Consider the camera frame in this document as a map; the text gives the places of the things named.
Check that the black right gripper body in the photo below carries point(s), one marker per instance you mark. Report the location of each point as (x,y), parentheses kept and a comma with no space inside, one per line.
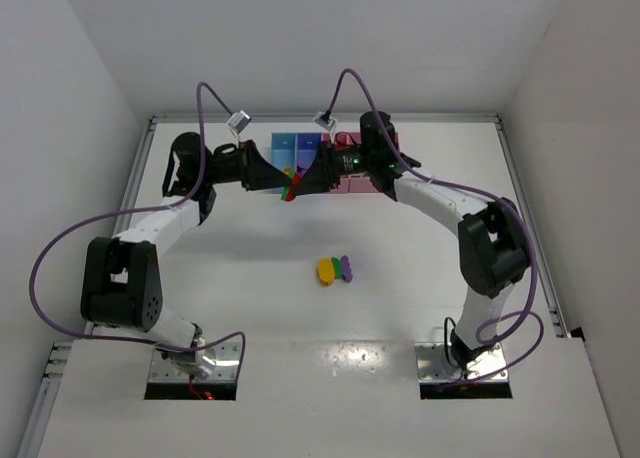
(328,163)

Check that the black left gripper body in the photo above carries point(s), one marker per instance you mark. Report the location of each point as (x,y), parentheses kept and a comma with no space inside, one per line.
(247,164)

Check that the red semicircle lego brick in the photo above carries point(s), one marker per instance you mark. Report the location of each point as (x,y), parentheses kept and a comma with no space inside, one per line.
(290,195)

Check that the yellow oval lego brick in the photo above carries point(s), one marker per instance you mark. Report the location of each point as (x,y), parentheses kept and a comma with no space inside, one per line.
(326,272)

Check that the purple scalloped lego brick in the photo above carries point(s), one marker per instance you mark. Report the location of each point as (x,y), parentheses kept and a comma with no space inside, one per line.
(347,273)

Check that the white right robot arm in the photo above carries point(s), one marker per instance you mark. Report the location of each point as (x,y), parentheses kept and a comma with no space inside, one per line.
(492,246)

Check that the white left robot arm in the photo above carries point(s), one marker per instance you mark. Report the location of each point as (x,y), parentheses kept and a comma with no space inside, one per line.
(122,281)

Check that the large pink container tray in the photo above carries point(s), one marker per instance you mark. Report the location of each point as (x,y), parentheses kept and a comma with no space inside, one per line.
(354,183)

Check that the light blue container tray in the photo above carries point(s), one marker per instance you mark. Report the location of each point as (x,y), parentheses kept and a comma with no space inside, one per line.
(283,150)

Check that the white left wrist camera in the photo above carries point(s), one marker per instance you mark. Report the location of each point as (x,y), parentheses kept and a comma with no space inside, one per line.
(238,121)

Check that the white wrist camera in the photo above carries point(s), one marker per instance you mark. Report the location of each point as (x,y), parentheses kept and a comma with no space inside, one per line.
(326,120)
(238,121)

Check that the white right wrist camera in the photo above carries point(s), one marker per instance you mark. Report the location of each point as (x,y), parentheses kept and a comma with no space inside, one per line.
(326,120)

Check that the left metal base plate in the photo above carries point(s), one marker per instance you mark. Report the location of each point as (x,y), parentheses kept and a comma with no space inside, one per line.
(215,365)

